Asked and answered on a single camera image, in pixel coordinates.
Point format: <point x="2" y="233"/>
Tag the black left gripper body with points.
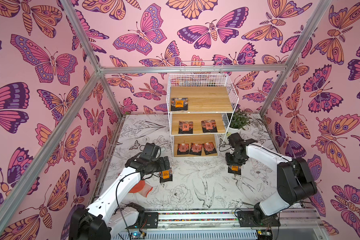
<point x="161" y="165"/>

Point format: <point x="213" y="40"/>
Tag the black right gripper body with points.
<point x="233" y="160"/>

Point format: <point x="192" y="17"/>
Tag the orange-label tea bag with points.
<point x="235" y="169"/>
<point x="166" y="176"/>
<point x="179" y="104"/>

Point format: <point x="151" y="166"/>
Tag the red tea bag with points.
<point x="196" y="149"/>
<point x="186" y="127"/>
<point x="209" y="126"/>
<point x="209" y="148"/>
<point x="183" y="149"/>

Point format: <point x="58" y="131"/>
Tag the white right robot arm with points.
<point x="295" y="181"/>

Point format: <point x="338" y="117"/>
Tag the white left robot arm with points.
<point x="105" y="219"/>

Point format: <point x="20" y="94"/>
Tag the red work glove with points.
<point x="141" y="188"/>

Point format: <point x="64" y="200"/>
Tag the potted green plant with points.
<point x="239" y="120"/>

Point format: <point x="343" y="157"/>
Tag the white wire three-tier shelf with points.
<point x="210" y="97"/>

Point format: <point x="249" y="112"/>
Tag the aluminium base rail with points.
<point x="229" y="224"/>

